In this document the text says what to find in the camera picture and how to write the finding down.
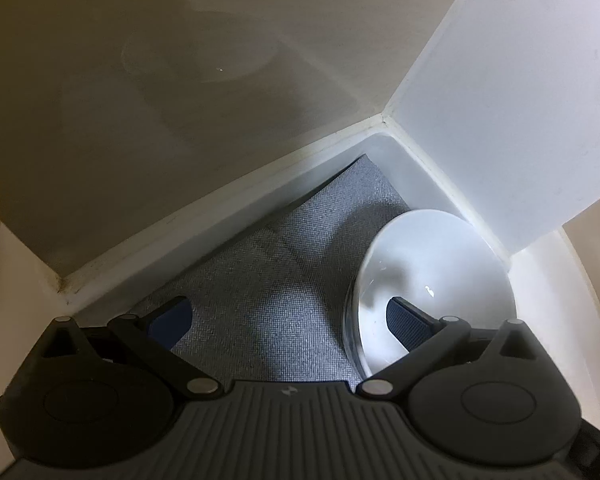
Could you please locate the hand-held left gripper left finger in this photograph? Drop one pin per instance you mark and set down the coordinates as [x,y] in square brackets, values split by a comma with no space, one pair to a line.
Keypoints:
[170,321]

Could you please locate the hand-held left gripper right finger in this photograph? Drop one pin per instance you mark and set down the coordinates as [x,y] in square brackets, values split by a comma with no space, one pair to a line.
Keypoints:
[407,325]

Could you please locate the white bowl with blue pattern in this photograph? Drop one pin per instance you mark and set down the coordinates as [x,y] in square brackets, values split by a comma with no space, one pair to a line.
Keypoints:
[430,265]

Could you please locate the grey woven mat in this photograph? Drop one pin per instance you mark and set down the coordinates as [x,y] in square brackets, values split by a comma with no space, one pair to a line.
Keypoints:
[280,300]

